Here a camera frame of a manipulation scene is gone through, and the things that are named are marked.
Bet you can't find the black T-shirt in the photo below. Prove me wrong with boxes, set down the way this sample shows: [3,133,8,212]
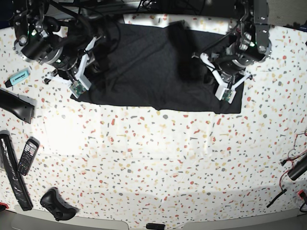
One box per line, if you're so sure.
[78,23,243,114]

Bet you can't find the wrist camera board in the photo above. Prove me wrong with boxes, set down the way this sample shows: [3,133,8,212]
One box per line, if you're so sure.
[215,85,236,104]
[69,79,92,99]

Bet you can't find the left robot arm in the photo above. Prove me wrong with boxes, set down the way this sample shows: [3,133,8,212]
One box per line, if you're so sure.
[192,0,272,90]

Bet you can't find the black cylinder with wires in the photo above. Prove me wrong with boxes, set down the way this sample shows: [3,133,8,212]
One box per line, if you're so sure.
[288,155,307,181]

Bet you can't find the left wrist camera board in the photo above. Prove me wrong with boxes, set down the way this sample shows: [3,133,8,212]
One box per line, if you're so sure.
[215,85,236,104]

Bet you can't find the terrazzo patterned table cloth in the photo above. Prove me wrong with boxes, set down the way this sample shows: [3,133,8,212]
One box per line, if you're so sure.
[0,26,307,229]

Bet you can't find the light blue highlighter pen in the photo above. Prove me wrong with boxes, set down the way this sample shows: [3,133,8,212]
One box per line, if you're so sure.
[5,68,31,88]

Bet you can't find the small red connector block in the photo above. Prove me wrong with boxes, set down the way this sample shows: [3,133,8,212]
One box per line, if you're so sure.
[298,190,307,202]

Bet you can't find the black game controller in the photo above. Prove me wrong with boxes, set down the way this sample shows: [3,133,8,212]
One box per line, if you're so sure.
[40,188,77,221]

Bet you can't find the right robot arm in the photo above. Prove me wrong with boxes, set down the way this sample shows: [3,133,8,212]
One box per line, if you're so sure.
[3,0,115,92]

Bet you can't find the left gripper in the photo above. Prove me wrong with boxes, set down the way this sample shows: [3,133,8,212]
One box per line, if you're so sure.
[194,53,252,91]

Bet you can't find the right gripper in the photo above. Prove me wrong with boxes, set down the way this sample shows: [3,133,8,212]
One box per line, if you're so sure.
[44,37,112,88]

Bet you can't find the long black bar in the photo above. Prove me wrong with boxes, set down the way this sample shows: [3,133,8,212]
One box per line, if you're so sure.
[0,134,33,211]

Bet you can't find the black curved plastic handle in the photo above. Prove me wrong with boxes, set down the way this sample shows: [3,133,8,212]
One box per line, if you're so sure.
[0,89,35,124]

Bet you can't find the black remote control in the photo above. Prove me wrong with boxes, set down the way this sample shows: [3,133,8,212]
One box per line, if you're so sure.
[17,138,39,176]

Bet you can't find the black cable tie strap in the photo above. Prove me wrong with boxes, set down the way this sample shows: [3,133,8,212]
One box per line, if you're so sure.
[266,188,287,208]

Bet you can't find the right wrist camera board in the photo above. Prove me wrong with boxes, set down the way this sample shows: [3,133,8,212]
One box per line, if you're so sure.
[69,79,92,99]

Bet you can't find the red clamp at edge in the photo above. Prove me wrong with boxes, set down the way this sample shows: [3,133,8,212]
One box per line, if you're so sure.
[0,203,9,212]

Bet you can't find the small black usb stick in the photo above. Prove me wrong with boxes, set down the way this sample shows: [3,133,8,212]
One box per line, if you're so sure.
[146,223,165,230]

